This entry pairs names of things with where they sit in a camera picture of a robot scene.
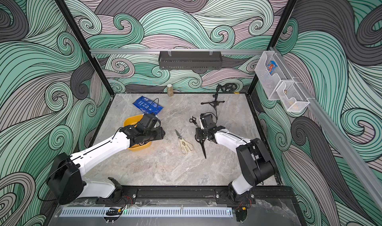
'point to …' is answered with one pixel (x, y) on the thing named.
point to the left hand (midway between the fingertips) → (163, 131)
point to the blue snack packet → (147, 106)
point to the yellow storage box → (133, 120)
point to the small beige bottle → (170, 90)
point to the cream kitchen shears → (185, 146)
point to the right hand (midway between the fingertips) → (202, 132)
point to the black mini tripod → (229, 87)
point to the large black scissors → (202, 142)
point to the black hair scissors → (193, 120)
